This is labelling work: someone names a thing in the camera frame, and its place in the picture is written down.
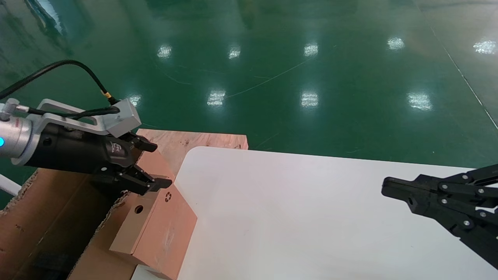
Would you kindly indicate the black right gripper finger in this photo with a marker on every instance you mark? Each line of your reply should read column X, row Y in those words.
column 474, row 229
column 428, row 186

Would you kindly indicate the black foam block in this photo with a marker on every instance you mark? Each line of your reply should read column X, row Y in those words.
column 54, row 266

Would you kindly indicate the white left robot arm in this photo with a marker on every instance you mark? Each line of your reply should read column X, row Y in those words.
column 15, row 136

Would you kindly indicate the large brown cardboard box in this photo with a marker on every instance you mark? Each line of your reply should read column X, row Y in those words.
column 23, row 225

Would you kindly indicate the small brown cardboard box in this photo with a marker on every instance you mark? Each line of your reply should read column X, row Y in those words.
column 167, row 233

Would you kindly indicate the white pipe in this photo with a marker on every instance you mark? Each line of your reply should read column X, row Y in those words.
column 9, row 186

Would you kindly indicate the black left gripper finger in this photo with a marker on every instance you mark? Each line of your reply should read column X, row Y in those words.
column 146, row 146
column 132, row 181

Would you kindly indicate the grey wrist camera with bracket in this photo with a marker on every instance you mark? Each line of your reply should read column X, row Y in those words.
column 120, row 116

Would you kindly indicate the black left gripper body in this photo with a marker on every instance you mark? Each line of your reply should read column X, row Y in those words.
column 74, row 149

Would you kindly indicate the wooden pallet board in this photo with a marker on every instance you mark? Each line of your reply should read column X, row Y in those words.
column 194, row 140

